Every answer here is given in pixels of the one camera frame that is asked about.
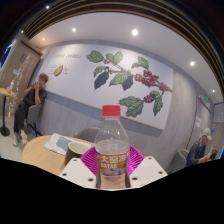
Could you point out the green exit sign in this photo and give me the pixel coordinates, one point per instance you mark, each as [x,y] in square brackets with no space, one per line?
[206,98]

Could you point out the blue and white sign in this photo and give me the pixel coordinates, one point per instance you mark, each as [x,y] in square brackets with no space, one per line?
[5,55]

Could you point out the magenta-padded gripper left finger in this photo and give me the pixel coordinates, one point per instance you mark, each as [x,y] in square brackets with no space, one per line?
[78,171]

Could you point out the white wall notice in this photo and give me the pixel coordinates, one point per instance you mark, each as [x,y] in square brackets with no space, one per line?
[198,121]

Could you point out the small red-labelled bottle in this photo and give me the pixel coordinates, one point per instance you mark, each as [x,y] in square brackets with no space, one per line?
[10,88]

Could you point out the round ceiling spotlights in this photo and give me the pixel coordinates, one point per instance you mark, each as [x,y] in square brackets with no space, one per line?
[134,32]

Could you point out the small round pedestal table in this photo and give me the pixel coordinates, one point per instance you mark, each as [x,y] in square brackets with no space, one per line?
[5,92]

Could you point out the person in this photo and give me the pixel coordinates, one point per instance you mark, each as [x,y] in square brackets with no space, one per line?
[196,151]
[31,98]

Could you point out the clear red-capped water bottle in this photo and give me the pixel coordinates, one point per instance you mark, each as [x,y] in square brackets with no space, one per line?
[112,146]

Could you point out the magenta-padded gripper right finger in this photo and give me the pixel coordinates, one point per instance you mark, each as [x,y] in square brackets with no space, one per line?
[146,170]

